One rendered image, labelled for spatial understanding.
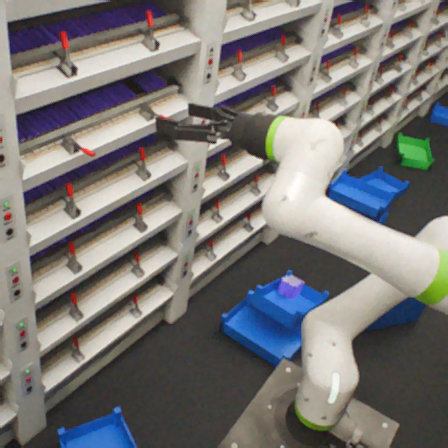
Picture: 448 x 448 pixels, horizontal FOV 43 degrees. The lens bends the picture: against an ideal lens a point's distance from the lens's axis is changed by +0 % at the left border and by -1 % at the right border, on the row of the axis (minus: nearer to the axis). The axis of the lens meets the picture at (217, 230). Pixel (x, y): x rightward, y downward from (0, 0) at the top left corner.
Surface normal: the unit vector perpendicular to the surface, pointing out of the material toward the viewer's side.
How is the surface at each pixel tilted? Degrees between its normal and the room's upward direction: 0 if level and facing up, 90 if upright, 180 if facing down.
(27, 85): 18
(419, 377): 0
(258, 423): 2
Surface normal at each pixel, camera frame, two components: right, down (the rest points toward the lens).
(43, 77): 0.37, -0.61
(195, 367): 0.12, -0.79
